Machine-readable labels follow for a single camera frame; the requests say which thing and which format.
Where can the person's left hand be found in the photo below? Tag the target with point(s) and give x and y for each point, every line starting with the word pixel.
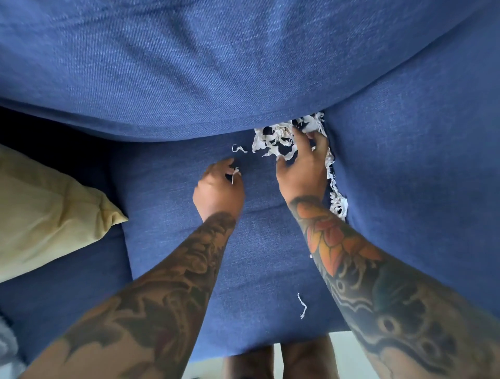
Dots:
pixel 217 195

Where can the person's right hand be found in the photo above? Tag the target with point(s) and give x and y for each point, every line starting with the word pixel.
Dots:
pixel 304 175

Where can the person's right thumb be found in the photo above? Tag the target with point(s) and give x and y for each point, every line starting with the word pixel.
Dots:
pixel 283 165

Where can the person's left fingers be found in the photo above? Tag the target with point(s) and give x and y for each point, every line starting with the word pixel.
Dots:
pixel 218 167

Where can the small white paper shred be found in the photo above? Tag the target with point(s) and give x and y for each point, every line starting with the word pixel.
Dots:
pixel 235 174

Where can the pile of white paper shreds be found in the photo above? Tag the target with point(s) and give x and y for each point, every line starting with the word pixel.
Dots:
pixel 273 138

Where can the person's right forearm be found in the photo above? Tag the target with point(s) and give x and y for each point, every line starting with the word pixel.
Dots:
pixel 375 289

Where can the person's left forearm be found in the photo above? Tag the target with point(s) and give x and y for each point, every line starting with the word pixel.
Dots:
pixel 156 296

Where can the curled white paper strip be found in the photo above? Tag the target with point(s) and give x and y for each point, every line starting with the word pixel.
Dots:
pixel 238 148

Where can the blue sofa seat cushion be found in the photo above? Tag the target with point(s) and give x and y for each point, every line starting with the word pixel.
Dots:
pixel 422 164
pixel 257 250
pixel 58 289

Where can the blue sofa back cushion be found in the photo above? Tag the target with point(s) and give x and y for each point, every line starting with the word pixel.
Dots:
pixel 195 62

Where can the long white paper strip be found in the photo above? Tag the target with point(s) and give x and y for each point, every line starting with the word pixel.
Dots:
pixel 303 306

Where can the yellow throw pillow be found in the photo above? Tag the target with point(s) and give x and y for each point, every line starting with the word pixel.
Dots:
pixel 43 214

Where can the person's right leg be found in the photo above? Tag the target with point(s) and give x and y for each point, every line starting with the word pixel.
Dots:
pixel 310 359

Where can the person's leg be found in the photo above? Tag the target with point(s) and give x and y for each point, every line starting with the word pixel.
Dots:
pixel 310 359
pixel 250 363

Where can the person's left leg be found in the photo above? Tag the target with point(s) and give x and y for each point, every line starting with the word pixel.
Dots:
pixel 250 363

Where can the grey cloth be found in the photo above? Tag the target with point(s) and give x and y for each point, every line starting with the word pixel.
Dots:
pixel 7 351

